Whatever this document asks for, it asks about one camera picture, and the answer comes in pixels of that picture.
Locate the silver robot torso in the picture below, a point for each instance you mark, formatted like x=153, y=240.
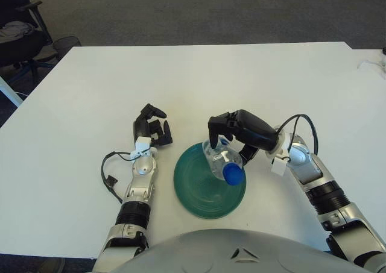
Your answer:
x=211, y=252

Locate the black mesh wastebasket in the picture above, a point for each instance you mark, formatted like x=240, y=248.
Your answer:
x=66, y=44

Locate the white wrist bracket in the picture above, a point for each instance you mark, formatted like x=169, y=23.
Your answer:
x=279, y=167
x=143, y=142

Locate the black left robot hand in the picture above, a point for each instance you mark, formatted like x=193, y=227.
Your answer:
x=141, y=128

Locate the white desk leg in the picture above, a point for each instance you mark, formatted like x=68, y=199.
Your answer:
x=9, y=93

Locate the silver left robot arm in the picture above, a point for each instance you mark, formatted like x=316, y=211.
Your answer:
x=144, y=167

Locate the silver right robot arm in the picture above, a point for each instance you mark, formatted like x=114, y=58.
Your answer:
x=310, y=167

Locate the green ridged plate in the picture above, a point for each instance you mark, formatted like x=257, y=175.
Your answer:
x=196, y=194

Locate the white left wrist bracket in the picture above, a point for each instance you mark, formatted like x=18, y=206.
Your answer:
x=143, y=142

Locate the black office chair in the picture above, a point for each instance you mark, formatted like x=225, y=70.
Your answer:
x=18, y=47

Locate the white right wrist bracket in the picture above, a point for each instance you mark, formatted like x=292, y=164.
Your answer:
x=279, y=167

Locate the grey cloth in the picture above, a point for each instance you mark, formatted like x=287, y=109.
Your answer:
x=12, y=29

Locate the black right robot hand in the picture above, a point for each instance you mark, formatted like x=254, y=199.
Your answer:
x=253, y=128

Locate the clear bottle blue cap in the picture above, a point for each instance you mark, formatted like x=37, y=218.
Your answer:
x=221, y=161

